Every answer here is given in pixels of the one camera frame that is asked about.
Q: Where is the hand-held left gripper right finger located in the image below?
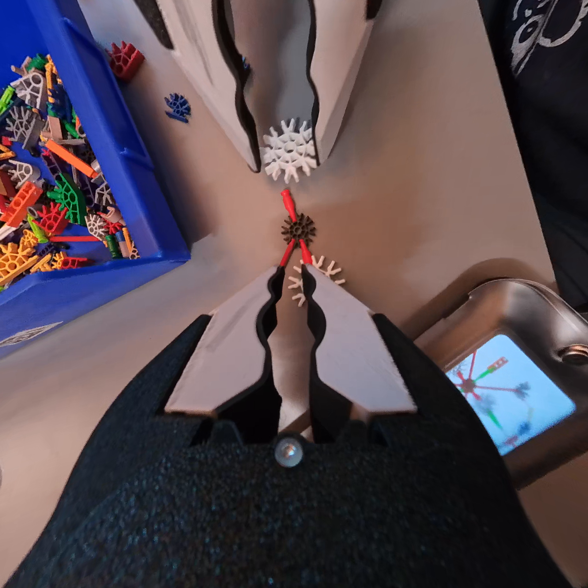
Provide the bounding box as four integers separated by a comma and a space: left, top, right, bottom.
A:
301, 265, 418, 422

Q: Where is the white snowflake connector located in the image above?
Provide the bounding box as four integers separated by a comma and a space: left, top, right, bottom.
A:
288, 255, 346, 307
259, 119, 319, 184

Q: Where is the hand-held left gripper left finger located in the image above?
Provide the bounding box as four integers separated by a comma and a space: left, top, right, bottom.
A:
164, 266, 285, 433

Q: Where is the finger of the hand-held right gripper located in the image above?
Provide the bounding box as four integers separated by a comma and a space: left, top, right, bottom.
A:
306, 0, 374, 166
156, 0, 262, 173

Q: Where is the black snowflake connector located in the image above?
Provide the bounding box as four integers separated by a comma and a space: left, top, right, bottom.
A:
281, 212, 318, 249

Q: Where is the person's dark printed t-shirt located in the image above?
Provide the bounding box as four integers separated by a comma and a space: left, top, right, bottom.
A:
478, 0, 588, 315

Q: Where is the blue snowflake connector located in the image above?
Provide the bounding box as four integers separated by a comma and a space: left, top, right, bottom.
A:
164, 93, 192, 124

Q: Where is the red fan-shaped connector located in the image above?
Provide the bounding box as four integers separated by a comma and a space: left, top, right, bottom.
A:
107, 41, 146, 82

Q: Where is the blue plastic bin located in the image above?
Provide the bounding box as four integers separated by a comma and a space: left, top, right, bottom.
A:
0, 0, 192, 360

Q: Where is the pile of colourful construction pieces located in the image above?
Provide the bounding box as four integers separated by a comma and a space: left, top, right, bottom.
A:
0, 53, 141, 292

